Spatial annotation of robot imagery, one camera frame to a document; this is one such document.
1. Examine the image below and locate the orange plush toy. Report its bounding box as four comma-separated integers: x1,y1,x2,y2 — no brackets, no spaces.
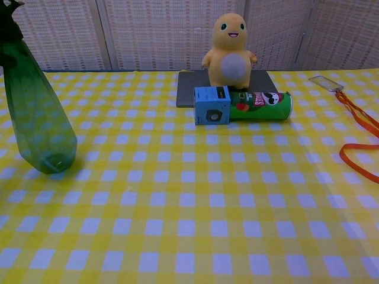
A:
201,12,258,91

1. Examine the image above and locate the clear badge holder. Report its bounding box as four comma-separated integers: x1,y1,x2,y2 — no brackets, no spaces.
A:
308,75,346,92

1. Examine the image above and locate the green spray bottle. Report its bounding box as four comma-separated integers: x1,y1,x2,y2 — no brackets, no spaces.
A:
0,0,78,175

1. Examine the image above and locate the woven folding screen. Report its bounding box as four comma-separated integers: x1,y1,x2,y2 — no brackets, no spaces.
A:
0,0,379,73

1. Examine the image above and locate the grey flat board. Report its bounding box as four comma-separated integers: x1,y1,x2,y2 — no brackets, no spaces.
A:
175,69,279,108

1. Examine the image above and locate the green Pringles can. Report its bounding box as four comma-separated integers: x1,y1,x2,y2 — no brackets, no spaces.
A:
228,91,294,122

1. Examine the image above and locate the orange lanyard strap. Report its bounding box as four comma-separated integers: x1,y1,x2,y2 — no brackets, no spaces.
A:
335,89,379,185

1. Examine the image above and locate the blue cardboard speaker box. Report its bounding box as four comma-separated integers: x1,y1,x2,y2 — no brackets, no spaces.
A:
193,85,232,126

